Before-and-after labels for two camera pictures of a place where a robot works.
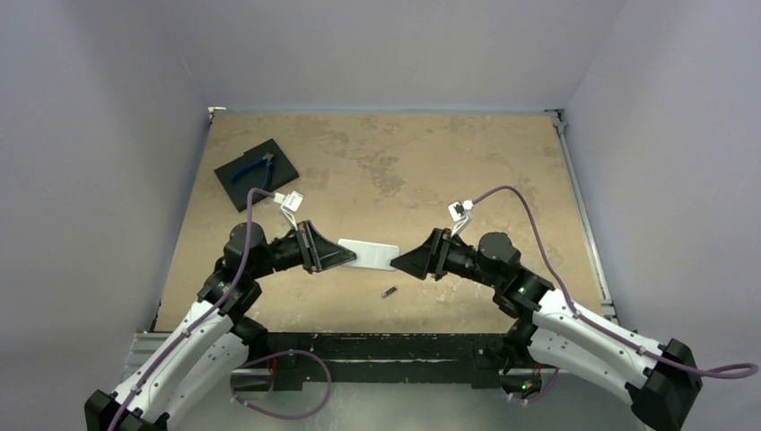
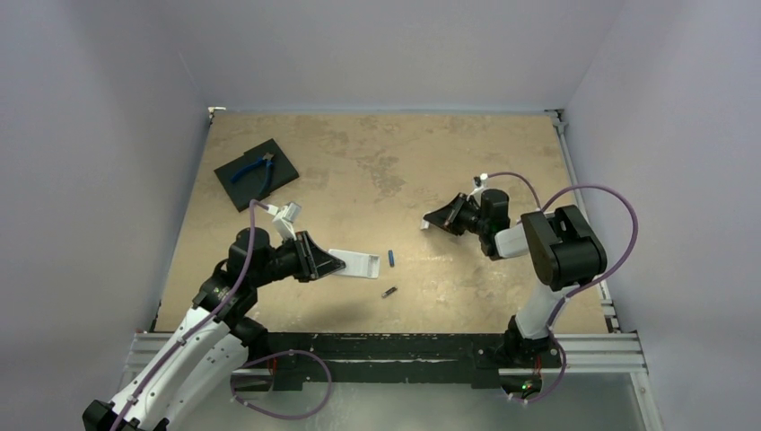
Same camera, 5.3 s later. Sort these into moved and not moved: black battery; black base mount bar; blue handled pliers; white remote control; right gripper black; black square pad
Moved: white remote control; right gripper black
Not moved: blue handled pliers; black battery; black base mount bar; black square pad
